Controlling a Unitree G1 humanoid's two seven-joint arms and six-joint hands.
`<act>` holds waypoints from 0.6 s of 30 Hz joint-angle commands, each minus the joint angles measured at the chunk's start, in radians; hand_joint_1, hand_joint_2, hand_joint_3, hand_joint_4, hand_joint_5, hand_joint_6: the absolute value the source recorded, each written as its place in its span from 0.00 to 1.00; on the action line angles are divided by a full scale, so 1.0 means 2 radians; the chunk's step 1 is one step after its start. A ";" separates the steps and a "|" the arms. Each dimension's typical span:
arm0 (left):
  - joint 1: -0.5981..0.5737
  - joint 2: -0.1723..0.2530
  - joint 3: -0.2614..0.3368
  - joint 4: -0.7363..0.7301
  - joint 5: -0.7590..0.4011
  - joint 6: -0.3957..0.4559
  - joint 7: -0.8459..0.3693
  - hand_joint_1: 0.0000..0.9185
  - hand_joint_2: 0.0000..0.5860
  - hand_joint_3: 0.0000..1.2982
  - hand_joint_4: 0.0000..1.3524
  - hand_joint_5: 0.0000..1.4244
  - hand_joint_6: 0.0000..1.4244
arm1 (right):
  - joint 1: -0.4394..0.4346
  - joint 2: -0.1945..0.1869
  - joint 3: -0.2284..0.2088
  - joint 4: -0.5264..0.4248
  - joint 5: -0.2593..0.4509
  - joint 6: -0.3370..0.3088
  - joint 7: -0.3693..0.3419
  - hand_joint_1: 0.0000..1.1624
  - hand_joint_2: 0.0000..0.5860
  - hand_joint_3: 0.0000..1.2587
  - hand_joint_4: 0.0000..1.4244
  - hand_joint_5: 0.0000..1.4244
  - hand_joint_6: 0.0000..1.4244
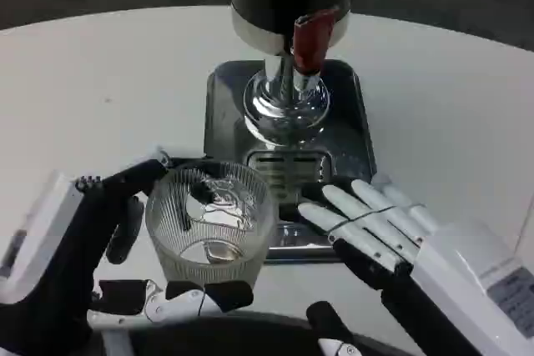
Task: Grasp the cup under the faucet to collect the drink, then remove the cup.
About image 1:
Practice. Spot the steel drip tray with grid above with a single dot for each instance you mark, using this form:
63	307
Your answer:
350	131

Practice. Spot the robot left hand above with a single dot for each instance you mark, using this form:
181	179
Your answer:
62	247

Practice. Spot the clear ribbed glass cup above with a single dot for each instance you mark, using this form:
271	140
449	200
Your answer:
208	264

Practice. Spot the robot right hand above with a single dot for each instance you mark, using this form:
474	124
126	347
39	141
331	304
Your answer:
450	272

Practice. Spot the black robot torso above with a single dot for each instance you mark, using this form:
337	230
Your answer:
250	335

